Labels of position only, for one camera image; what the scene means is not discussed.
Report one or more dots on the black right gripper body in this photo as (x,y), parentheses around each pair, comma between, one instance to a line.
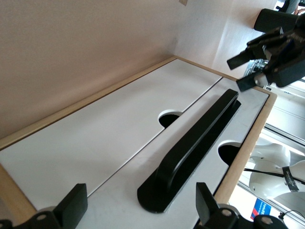
(289,69)

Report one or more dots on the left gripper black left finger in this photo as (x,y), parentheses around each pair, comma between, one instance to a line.
(71,207)

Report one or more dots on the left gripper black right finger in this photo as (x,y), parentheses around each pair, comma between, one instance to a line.
(207,210)

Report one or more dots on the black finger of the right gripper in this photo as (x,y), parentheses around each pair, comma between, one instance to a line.
(249,82)
(250,53)

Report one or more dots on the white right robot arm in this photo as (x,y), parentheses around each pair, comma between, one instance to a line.
(267,167)

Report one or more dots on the light wooden drawer cabinet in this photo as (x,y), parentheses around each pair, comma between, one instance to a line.
(71,109)

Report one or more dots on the black office chair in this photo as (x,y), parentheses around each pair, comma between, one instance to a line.
(274,20)

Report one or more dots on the blue printed sign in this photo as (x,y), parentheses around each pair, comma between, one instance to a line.
(261,208)

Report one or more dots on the beige tape square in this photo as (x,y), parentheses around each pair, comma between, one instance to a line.
(183,2)

